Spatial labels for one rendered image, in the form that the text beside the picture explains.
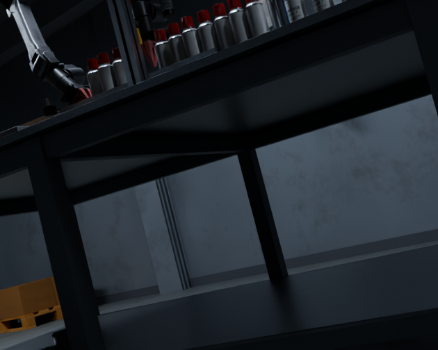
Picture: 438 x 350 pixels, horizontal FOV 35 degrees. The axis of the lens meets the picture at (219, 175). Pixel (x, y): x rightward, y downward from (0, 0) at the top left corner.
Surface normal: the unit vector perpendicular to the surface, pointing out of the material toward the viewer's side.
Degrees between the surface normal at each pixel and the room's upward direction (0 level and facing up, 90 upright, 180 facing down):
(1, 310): 90
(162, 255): 90
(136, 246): 90
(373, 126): 90
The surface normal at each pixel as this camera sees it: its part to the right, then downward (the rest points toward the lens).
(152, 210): -0.63, 0.10
